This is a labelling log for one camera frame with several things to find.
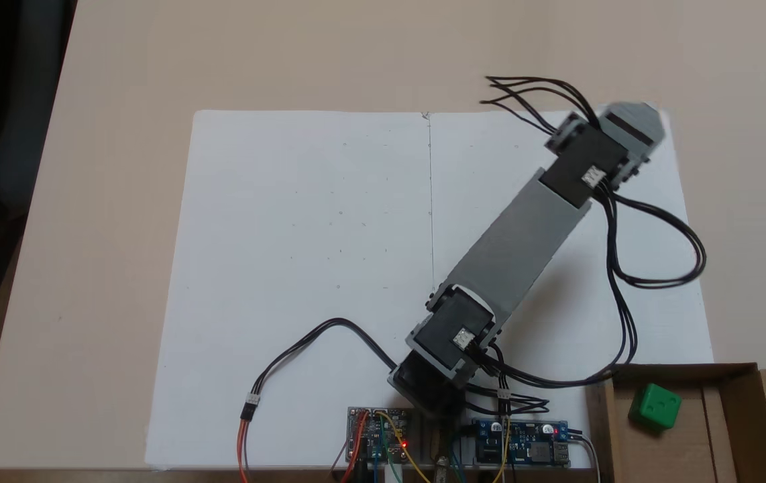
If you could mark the blue power converter board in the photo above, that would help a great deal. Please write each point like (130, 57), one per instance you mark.
(524, 443)

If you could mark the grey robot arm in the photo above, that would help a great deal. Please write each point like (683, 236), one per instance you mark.
(517, 248)

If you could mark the dark office chair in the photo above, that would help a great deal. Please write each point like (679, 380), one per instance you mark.
(14, 134)

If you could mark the large white paper sheet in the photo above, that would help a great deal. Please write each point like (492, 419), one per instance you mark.
(276, 235)

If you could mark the green dice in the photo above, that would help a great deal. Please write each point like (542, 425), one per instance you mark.
(654, 406)

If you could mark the small motor controller board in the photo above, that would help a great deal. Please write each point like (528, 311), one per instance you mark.
(363, 436)

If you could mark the metal table clamp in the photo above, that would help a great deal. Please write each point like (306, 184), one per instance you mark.
(441, 463)

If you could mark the brown cardboard box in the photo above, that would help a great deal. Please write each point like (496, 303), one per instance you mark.
(725, 436)

